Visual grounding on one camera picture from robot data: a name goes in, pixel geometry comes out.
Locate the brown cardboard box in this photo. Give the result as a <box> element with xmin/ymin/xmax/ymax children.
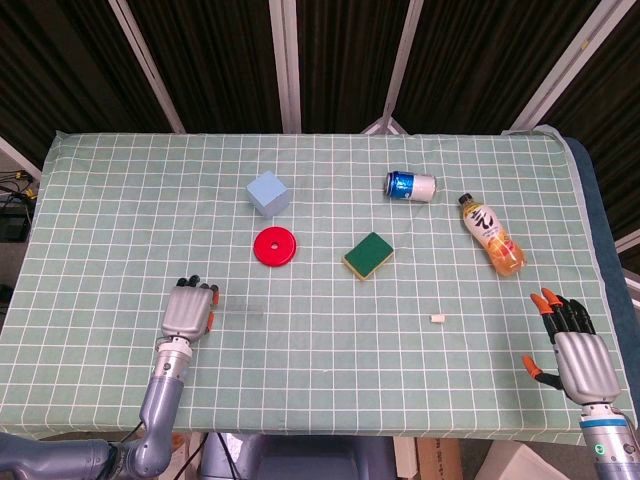
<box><xmin>416</xmin><ymin>437</ymin><xmax>464</xmax><ymax>480</ymax></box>

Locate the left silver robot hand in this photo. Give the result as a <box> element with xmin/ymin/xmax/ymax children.
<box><xmin>160</xmin><ymin>274</ymin><xmax>221</xmax><ymax>346</ymax></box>

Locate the white low frame rail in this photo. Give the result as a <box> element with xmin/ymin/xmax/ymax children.
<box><xmin>0</xmin><ymin>134</ymin><xmax>44</xmax><ymax>184</ymax></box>

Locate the blue table pad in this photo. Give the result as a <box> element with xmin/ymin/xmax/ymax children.
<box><xmin>563</xmin><ymin>136</ymin><xmax>640</xmax><ymax>401</ymax></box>

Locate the blue and white drink can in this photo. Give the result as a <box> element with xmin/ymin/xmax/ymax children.
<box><xmin>383</xmin><ymin>170</ymin><xmax>439</xmax><ymax>203</ymax></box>

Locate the red disc with hole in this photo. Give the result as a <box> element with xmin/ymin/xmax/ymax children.
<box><xmin>253</xmin><ymin>226</ymin><xmax>300</xmax><ymax>268</ymax></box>

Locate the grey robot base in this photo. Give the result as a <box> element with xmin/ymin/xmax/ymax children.
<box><xmin>199</xmin><ymin>432</ymin><xmax>397</xmax><ymax>480</ymax></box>

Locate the green and yellow sponge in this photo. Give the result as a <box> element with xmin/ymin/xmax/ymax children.
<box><xmin>341</xmin><ymin>231</ymin><xmax>395</xmax><ymax>281</ymax></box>

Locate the light blue cube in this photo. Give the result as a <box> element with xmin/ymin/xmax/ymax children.
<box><xmin>245</xmin><ymin>170</ymin><xmax>290</xmax><ymax>220</ymax></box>

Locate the orange juice bottle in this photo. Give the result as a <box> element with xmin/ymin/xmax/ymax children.
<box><xmin>458</xmin><ymin>192</ymin><xmax>528</xmax><ymax>279</ymax></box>

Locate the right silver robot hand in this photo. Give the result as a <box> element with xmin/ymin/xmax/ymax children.
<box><xmin>521</xmin><ymin>287</ymin><xmax>621</xmax><ymax>405</ymax></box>

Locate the white box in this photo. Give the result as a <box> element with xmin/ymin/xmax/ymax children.
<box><xmin>474</xmin><ymin>442</ymin><xmax>552</xmax><ymax>480</ymax></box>

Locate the black floor device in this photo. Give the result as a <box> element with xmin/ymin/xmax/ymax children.
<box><xmin>0</xmin><ymin>209</ymin><xmax>32</xmax><ymax>242</ymax></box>

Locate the green checked tablecloth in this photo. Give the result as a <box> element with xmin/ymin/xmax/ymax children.
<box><xmin>0</xmin><ymin>124</ymin><xmax>632</xmax><ymax>447</ymax></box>

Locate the white screen frame post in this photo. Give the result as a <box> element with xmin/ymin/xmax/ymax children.
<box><xmin>502</xmin><ymin>0</ymin><xmax>627</xmax><ymax>135</ymax></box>
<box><xmin>108</xmin><ymin>0</ymin><xmax>187</xmax><ymax>135</ymax></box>
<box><xmin>359</xmin><ymin>0</ymin><xmax>426</xmax><ymax>136</ymax></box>
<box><xmin>268</xmin><ymin>0</ymin><xmax>304</xmax><ymax>135</ymax></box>

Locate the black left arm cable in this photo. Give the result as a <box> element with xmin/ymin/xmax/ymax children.
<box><xmin>117</xmin><ymin>421</ymin><xmax>149</xmax><ymax>445</ymax></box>

